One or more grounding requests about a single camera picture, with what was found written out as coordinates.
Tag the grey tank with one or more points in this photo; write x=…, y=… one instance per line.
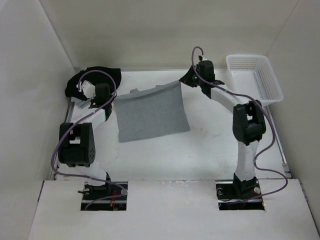
x=151, y=113
x=80, y=103

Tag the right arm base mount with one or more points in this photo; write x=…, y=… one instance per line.
x=229, y=200

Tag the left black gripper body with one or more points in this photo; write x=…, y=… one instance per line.
x=110, y=103

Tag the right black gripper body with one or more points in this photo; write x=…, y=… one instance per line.
x=193, y=78

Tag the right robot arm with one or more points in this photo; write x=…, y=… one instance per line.
x=248, y=127

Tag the right aluminium table rail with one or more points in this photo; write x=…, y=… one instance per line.
x=285, y=165

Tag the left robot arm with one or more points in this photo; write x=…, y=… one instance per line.
x=77, y=149

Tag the grey folded tank top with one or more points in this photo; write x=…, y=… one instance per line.
x=80, y=103

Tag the aluminium table rail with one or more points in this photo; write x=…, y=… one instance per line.
x=285, y=165
x=52, y=175

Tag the left aluminium table rail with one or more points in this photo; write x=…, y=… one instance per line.
x=52, y=175

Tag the white plastic basket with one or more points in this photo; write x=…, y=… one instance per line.
x=253, y=75

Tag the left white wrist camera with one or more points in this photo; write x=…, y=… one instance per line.
x=87, y=89

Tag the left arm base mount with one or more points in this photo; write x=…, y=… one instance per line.
x=107, y=197

